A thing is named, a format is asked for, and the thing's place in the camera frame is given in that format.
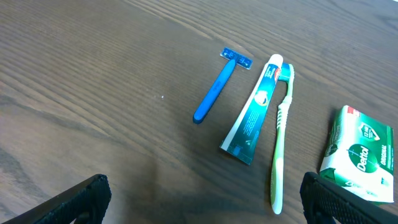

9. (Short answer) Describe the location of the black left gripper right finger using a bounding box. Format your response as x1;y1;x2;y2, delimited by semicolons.
300;172;397;224

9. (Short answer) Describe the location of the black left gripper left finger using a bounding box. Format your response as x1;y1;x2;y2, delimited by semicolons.
7;174;111;224

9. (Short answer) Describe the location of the green white toothpaste tube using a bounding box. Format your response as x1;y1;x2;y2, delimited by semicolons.
220;54;284;165

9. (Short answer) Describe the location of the green white toothbrush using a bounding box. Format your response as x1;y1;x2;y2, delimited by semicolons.
271;63;295;215

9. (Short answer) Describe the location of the blue disposable razor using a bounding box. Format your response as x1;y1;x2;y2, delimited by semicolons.
193;47;252;124

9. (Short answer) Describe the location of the green Dettol soap box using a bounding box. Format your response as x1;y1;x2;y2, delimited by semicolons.
320;105;394;204

